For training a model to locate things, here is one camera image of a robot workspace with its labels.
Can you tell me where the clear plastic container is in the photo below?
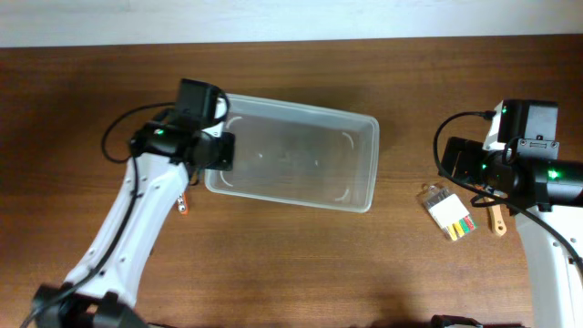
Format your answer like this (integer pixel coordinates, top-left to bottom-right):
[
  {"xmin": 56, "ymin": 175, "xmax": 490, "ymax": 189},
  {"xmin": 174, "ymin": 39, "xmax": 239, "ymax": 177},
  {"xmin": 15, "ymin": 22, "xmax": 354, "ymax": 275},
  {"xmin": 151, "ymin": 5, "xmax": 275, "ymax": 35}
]
[{"xmin": 205, "ymin": 94, "xmax": 380, "ymax": 213}]

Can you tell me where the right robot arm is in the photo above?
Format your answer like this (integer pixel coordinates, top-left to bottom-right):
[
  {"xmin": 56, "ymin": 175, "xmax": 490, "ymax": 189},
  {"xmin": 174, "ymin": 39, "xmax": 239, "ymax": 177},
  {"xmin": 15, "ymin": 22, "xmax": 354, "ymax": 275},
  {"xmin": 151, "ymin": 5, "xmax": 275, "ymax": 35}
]
[{"xmin": 433, "ymin": 99, "xmax": 582, "ymax": 327}]

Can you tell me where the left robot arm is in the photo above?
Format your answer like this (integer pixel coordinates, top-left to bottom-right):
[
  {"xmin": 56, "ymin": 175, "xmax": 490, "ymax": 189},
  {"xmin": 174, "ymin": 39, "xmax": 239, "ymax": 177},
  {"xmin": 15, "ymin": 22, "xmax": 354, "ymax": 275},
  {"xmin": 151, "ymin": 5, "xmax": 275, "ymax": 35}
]
[{"xmin": 22, "ymin": 78, "xmax": 235, "ymax": 327}]

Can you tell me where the orange socket bit holder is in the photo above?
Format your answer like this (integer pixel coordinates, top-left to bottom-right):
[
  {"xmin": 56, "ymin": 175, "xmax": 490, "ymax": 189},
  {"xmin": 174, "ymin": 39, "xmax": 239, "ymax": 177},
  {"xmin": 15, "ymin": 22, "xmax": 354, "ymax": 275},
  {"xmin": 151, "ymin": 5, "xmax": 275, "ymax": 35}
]
[{"xmin": 177, "ymin": 192, "xmax": 189, "ymax": 215}]

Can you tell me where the orange scraper with wooden handle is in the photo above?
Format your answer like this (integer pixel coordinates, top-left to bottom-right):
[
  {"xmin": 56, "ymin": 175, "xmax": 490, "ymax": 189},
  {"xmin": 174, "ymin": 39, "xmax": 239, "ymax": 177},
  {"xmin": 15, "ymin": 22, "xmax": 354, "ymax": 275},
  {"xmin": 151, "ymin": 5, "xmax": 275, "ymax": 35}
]
[{"xmin": 487, "ymin": 203, "xmax": 506, "ymax": 237}]

